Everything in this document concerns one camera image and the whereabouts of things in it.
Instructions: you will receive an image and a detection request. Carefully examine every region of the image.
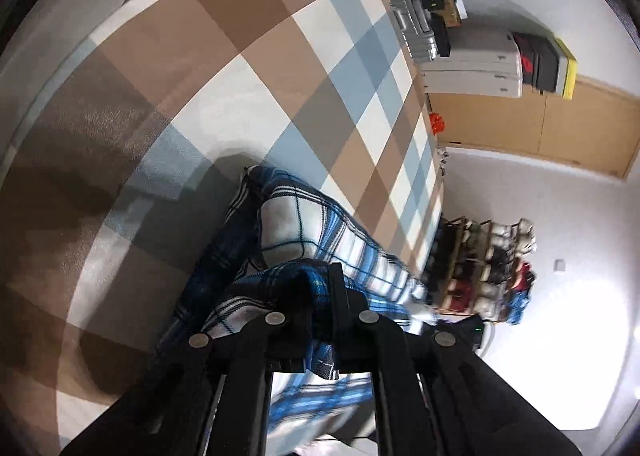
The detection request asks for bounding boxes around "shoe rack with shoes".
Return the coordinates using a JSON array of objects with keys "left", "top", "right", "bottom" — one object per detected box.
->
[{"left": 422, "top": 217, "right": 538, "bottom": 327}]

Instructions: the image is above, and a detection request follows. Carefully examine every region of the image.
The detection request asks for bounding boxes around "cream hard suitcase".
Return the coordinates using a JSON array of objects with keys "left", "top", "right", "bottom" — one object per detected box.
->
[{"left": 419, "top": 28, "right": 525, "bottom": 97}]

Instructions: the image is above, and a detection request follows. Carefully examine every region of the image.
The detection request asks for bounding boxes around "brown blue checked bed cover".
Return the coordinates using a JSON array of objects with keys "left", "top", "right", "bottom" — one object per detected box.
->
[{"left": 0, "top": 0, "right": 446, "bottom": 452}]

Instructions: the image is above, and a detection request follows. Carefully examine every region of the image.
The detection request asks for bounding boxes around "silver hard suitcase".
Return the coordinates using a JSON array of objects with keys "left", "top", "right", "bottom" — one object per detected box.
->
[{"left": 375, "top": 0, "right": 451, "bottom": 61}]

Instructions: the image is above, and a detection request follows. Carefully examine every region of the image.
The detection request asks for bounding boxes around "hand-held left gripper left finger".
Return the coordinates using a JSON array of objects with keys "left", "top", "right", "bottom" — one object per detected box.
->
[{"left": 59, "top": 311, "right": 312, "bottom": 456}]

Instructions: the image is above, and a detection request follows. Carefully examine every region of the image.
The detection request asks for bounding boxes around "yellow shoe box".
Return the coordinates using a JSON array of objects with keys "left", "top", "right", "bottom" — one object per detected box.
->
[{"left": 552, "top": 36, "right": 579, "bottom": 100}]

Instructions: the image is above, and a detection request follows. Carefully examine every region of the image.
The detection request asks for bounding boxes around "blue plaid blanket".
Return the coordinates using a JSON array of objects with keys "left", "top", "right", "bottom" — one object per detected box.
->
[{"left": 155, "top": 165, "right": 441, "bottom": 456}]

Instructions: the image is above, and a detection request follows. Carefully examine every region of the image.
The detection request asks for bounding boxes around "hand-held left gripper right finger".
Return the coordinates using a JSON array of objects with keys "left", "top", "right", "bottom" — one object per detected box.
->
[{"left": 327, "top": 263, "right": 583, "bottom": 456}]

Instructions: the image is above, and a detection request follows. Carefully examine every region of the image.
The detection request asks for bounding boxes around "wooden door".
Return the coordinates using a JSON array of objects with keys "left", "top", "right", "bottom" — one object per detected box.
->
[{"left": 427, "top": 73, "right": 640, "bottom": 180}]

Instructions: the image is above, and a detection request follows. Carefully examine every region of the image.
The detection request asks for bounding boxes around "brown box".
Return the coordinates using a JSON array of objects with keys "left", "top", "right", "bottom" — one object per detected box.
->
[{"left": 434, "top": 0, "right": 469, "bottom": 27}]

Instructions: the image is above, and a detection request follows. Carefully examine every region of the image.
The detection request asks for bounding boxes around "black red shoe box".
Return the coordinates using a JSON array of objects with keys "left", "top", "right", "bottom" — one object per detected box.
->
[{"left": 514, "top": 34, "right": 538, "bottom": 86}]

